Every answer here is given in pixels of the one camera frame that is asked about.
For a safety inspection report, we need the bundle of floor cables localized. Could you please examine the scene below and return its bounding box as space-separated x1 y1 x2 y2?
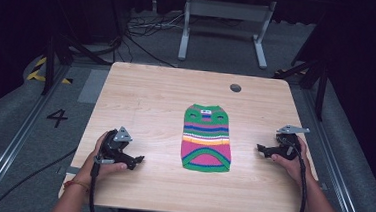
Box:
112 6 188 70

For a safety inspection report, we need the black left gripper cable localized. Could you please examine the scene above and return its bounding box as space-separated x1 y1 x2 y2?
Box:
86 160 102 212

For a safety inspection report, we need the black floor cable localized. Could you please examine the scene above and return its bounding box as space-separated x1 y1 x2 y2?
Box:
0 142 79 212

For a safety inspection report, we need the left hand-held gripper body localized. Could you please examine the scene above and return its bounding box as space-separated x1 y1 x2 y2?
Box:
95 124 134 167

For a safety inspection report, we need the metal floor rail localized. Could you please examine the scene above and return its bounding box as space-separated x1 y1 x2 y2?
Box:
0 60 74 212
293 88 376 212

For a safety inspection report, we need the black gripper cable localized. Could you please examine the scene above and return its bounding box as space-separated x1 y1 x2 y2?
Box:
277 136 312 212
86 160 102 212

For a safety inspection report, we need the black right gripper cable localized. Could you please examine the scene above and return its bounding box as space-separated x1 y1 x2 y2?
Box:
277 136 312 212

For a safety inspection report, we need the striped knitted pet sweater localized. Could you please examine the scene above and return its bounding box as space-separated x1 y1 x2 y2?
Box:
179 102 236 175

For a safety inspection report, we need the person's left hand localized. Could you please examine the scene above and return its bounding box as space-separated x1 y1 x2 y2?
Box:
75 130 131 188

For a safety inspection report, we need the orange wrist bracelet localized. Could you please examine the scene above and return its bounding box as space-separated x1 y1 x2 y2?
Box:
63 179 91 192

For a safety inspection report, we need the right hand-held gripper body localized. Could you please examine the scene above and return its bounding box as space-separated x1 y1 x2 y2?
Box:
270 123 311 162

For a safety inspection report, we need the white metal table frame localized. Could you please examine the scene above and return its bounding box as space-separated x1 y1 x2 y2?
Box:
177 0 279 71

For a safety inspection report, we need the person's right hand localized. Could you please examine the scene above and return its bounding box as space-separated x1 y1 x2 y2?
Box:
269 134 319 189

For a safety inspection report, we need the black metal stand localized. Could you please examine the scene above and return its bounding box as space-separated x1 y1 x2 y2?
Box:
40 31 116 101
268 55 332 123

